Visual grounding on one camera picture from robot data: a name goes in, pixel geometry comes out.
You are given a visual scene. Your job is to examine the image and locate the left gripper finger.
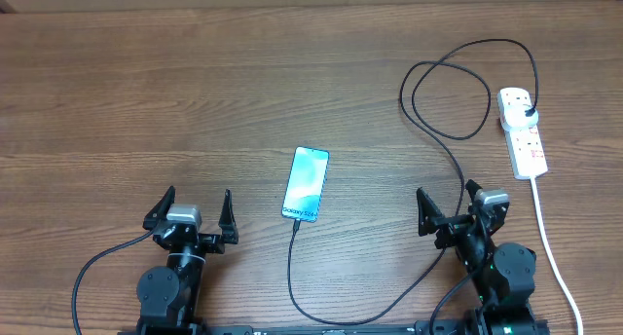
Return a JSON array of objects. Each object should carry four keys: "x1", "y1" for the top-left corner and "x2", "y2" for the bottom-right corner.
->
[
  {"x1": 142, "y1": 186, "x2": 176, "y2": 231},
  {"x1": 218, "y1": 189, "x2": 239, "y2": 244}
]

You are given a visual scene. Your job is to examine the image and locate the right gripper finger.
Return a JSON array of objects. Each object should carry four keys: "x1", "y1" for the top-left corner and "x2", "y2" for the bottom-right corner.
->
[
  {"x1": 465, "y1": 179, "x2": 482, "y2": 202},
  {"x1": 417, "y1": 188, "x2": 444, "y2": 237}
]

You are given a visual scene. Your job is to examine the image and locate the Samsung Galaxy smartphone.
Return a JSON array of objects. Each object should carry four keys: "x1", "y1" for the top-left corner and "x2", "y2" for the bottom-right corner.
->
[{"x1": 281, "y1": 146, "x2": 330, "y2": 222}]

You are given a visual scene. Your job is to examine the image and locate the black USB charging cable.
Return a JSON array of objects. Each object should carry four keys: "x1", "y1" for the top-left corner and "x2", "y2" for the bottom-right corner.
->
[{"x1": 286, "y1": 38, "x2": 540, "y2": 326}]

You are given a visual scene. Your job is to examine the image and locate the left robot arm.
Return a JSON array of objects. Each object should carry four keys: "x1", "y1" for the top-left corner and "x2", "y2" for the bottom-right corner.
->
[{"x1": 136, "y1": 187, "x2": 238, "y2": 334}]

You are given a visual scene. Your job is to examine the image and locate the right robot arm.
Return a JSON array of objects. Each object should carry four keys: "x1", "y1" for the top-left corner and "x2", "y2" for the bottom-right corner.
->
[{"x1": 415, "y1": 180, "x2": 550, "y2": 335}]

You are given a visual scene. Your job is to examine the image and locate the white charger plug adapter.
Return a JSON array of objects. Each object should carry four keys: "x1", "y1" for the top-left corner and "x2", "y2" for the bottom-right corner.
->
[{"x1": 500, "y1": 104, "x2": 539, "y2": 131}]

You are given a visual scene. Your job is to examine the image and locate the white power strip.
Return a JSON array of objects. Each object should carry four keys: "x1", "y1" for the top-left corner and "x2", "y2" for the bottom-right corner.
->
[{"x1": 496, "y1": 88, "x2": 548, "y2": 180}]

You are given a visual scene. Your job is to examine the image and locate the white power strip cord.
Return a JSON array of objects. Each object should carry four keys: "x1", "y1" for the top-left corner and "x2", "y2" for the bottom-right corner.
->
[{"x1": 529, "y1": 176, "x2": 585, "y2": 335}]

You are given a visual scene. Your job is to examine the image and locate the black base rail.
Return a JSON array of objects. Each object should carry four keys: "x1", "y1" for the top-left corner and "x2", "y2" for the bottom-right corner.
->
[{"x1": 120, "y1": 319, "x2": 550, "y2": 335}]

